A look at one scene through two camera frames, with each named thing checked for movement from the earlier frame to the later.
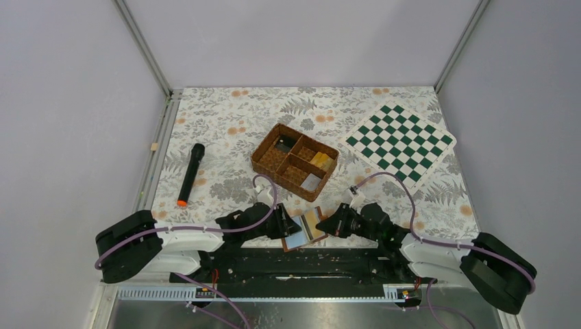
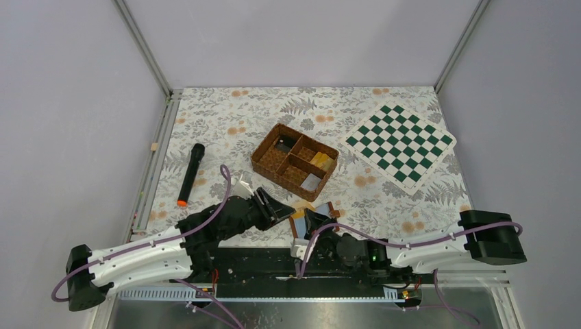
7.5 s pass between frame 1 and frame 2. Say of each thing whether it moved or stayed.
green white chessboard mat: stayed
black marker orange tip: stayed
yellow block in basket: stayed
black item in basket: stayed
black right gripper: moved
